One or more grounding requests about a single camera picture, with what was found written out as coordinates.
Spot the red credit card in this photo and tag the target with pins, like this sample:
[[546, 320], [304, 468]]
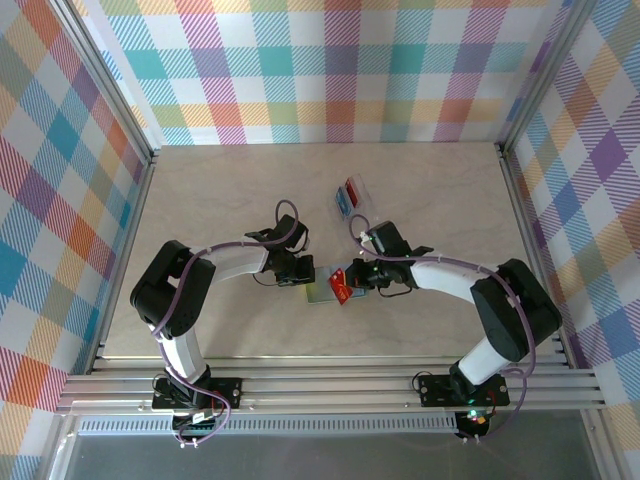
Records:
[[353, 192], [339, 287]]

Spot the green card holder wallet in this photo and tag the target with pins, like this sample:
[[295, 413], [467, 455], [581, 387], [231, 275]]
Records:
[[317, 295]]

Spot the clear acrylic card stand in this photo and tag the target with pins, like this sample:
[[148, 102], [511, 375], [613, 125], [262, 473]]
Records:
[[362, 197]]

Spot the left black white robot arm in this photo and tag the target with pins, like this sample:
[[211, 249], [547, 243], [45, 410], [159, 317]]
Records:
[[165, 300]]

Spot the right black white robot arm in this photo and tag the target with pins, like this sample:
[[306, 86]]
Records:
[[515, 310]]

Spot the grey metal bottom panel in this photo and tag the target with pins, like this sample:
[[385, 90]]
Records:
[[325, 457]]

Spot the aluminium frame cross rail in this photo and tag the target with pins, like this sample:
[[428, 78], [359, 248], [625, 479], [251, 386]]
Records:
[[325, 387]]

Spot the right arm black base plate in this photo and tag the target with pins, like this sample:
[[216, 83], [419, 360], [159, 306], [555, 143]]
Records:
[[435, 392]]

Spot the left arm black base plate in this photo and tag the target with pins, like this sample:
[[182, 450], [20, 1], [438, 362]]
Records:
[[225, 392]]

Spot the aluminium frame side rail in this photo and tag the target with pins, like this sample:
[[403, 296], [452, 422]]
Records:
[[122, 260], [530, 240]]

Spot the aluminium frame post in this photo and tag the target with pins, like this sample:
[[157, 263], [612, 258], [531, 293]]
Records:
[[547, 75], [107, 85]]

